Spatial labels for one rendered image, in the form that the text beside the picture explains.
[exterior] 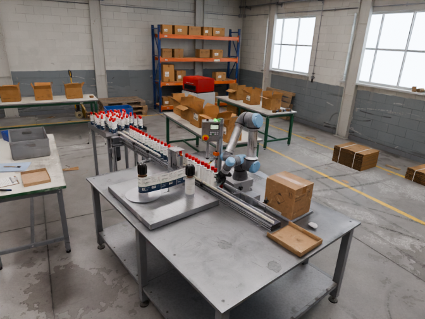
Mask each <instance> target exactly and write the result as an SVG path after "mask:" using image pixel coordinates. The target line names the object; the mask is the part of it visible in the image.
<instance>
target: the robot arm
mask: <svg viewBox="0 0 425 319"><path fill-rule="evenodd" d="M262 124H263V117H262V116H261V115H260V114H257V113H251V112H243V113H242V114H241V115H240V116H239V117H238V118H237V120H236V122H235V127H234V129H233V132H232V135H231V137H230V140H229V142H228V145H227V147H226V150H225V152H224V153H222V154H221V156H220V158H221V160H222V161H225V163H224V165H223V167H222V168H221V171H219V172H218V173H217V174H215V176H214V178H216V181H214V183H217V185H216V186H220V185H222V184H224V183H225V181H226V177H231V176H232V179H233V180H236V181H244V180H247V179H248V175H247V171H248V172H250V173H255V172H257V171H258V169H259V168H260V162H259V161H258V157H257V156H256V155H257V136H258V130H259V129H260V127H261V126H262ZM246 125H247V129H248V130H249V131H248V143H247V156H246V155H244V154H239V155H236V156H234V155H233V152H234V150H235V147H236V145H237V142H238V140H239V137H240V134H241V132H242V129H243V128H245V126H246ZM233 167H234V172H233V175H232V174H231V173H230V170H231V168H233Z"/></svg>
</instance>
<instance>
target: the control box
mask: <svg viewBox="0 0 425 319"><path fill-rule="evenodd" d="M210 123H213V124H219V130H220V122H218V120H216V122H214V120H209V121H208V122H207V121H206V119H202V132H201V139H202V141H205V140H204V137H205V136H207V140H206V141H215V142H219V135H209V131H219V130H210Z"/></svg>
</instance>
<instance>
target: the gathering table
mask: <svg viewBox="0 0 425 319"><path fill-rule="evenodd" d="M88 128H90V129H91V134H92V145H93V152H94V164H95V175H98V174H99V170H98V163H97V151H96V144H95V132H96V133H98V134H99V135H101V136H103V137H104V138H105V139H107V146H108V160H109V172H113V162H112V157H111V153H110V152H109V148H110V147H111V137H112V136H117V135H118V132H117V133H116V134H113V133H109V129H108V128H106V125H105V130H101V129H98V128H96V126H95V122H94V125H91V123H90V122H88ZM118 131H119V132H121V133H122V134H125V135H128V134H126V133H124V132H123V131H121V130H118ZM142 132H145V133H146V132H147V127H145V126H143V130H142ZM125 164H126V168H129V166H128V148H127V147H126V146H125Z"/></svg>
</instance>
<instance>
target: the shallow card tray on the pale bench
mask: <svg viewBox="0 0 425 319"><path fill-rule="evenodd" d="M20 174H21V177H22V181H23V186H24V187H29V186H33V185H39V184H45V183H49V182H51V178H50V176H49V174H48V172H47V169H46V168H39V169H36V170H29V171H24V172H20Z"/></svg>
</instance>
